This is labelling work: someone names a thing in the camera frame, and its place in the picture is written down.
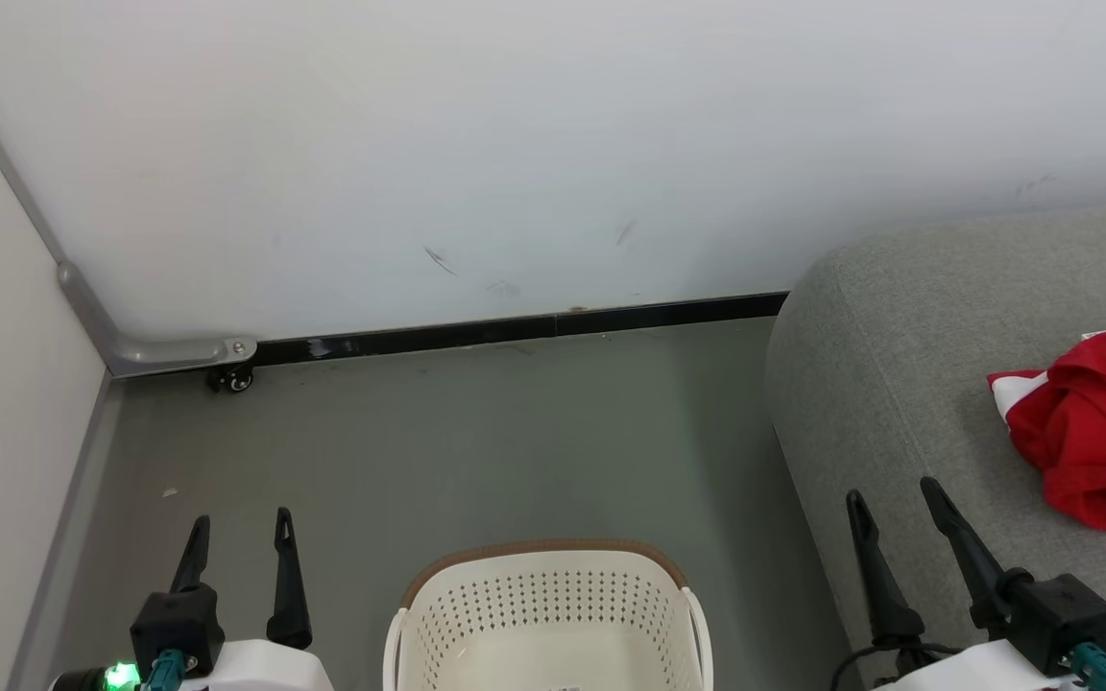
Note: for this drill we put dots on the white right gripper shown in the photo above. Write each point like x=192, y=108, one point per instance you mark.
x=985, y=672

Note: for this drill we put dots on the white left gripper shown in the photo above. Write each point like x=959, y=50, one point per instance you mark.
x=265, y=672

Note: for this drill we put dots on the grey fabric sofa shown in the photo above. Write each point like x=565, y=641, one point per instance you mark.
x=899, y=384

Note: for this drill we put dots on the black cylindrical left gripper motor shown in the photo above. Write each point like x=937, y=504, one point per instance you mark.
x=83, y=681

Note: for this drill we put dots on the black caster wheel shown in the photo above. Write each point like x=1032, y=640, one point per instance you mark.
x=239, y=381

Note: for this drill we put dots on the cream perforated laundry basket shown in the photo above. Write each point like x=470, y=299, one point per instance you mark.
x=543, y=614

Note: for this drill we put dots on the black baseboard strip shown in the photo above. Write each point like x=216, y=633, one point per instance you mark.
x=515, y=329

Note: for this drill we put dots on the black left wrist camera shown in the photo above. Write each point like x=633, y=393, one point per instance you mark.
x=179, y=624

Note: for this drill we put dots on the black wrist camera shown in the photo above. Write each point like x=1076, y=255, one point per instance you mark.
x=179, y=624
x=1062, y=614

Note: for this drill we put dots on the teal left camera connector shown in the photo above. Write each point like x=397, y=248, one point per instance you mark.
x=166, y=672

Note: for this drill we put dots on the teal camera connector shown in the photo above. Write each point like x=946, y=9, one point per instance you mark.
x=166, y=672
x=1105, y=669

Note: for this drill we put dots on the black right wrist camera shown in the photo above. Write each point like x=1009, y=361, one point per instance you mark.
x=1062, y=614

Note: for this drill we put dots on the teal right camera connector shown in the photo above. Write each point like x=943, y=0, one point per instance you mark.
x=1105, y=669

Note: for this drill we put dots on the grey metal partition frame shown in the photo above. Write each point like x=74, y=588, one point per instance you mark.
x=179, y=353

